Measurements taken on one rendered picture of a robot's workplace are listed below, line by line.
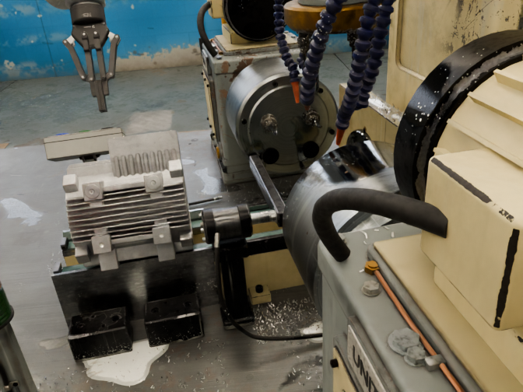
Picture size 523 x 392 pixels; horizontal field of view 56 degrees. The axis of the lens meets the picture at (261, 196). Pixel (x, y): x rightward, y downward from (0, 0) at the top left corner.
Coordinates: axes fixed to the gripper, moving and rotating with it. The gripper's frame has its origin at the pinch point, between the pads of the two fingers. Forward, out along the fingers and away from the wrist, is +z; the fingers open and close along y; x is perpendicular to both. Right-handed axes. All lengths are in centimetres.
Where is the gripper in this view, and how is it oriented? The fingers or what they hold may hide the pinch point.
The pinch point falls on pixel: (100, 96)
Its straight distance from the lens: 122.8
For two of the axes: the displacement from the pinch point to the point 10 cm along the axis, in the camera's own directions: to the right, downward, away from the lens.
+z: 1.5, 9.9, 0.4
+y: 9.8, -1.5, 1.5
